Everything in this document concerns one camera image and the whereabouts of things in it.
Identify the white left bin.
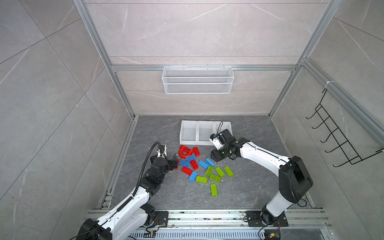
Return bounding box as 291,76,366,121
179,120,198,146

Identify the green lego brick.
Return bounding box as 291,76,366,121
205,166,214,177
215,167,226,178
196,176,208,184
210,184,218,197
224,166,235,177
210,174,222,183

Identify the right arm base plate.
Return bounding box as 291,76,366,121
243,211,289,227

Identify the white middle bin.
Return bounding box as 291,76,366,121
197,121,215,146

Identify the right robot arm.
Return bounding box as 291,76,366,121
210,135,314,226

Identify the black wire hook rack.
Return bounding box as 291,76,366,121
306,89,384,168

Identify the green lego brick bottom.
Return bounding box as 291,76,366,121
210,184,218,197

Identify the white wire mesh basket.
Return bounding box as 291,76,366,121
162,67,235,94

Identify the aluminium rail front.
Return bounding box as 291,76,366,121
155,209,332,229

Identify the blue lego brick small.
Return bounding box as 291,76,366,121
206,158,215,167

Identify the red lego brick top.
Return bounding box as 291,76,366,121
193,147,201,157

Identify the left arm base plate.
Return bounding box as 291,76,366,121
144,211,169,228

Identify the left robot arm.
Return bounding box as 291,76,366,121
72,142,177,240

